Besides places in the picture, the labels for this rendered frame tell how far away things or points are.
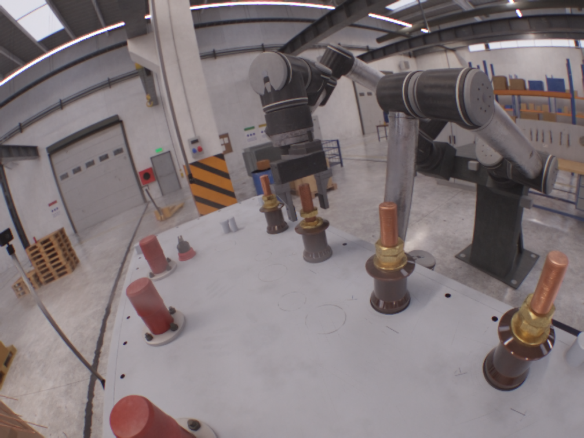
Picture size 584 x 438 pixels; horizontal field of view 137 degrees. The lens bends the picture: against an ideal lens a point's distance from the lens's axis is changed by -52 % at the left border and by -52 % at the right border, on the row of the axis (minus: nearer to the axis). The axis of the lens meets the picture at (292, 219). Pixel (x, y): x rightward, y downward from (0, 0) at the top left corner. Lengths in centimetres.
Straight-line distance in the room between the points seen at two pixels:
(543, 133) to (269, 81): 481
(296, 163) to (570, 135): 481
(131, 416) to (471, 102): 79
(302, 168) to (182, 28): 576
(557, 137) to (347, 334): 486
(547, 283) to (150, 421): 45
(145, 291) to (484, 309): 68
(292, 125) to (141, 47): 574
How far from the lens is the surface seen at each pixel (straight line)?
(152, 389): 53
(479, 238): 287
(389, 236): 41
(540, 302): 34
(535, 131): 507
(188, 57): 585
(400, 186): 84
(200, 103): 554
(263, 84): 56
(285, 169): 56
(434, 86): 67
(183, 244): 90
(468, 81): 62
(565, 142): 505
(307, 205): 61
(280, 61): 54
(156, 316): 58
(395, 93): 77
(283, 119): 54
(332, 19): 907
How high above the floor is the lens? 172
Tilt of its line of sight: 21 degrees down
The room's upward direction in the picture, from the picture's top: 13 degrees counter-clockwise
